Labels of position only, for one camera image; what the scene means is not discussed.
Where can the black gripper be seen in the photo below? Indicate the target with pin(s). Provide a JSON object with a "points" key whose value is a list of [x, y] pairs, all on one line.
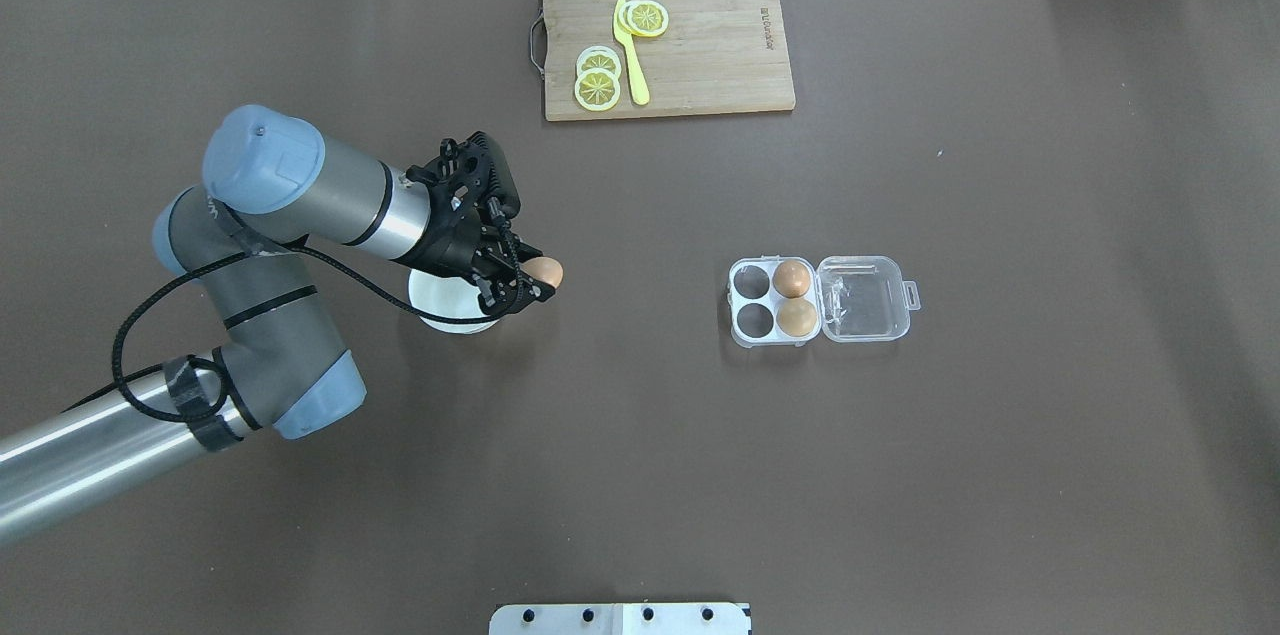
{"points": [[447, 250]]}

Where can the clear plastic egg box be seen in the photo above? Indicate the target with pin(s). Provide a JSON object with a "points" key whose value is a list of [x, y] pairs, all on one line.
{"points": [[859, 299]]}

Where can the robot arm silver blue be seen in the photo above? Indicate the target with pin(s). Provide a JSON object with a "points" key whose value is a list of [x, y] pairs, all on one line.
{"points": [[274, 191]]}

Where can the light brown egg in box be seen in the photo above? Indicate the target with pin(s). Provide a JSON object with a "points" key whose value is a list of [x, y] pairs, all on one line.
{"points": [[797, 317]]}

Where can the white round bowl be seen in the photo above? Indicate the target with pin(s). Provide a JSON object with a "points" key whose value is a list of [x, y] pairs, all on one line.
{"points": [[451, 298]]}

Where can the yellow plastic knife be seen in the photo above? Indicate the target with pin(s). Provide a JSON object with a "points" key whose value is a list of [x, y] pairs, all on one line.
{"points": [[637, 86]]}

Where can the lemon slice mid board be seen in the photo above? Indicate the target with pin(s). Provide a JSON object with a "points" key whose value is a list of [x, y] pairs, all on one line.
{"points": [[644, 18]]}

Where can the wooden cutting board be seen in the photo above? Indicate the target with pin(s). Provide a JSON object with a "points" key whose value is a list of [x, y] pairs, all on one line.
{"points": [[717, 57]]}

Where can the white pedestal column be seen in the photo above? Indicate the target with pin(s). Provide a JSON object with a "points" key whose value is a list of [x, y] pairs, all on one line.
{"points": [[623, 618]]}

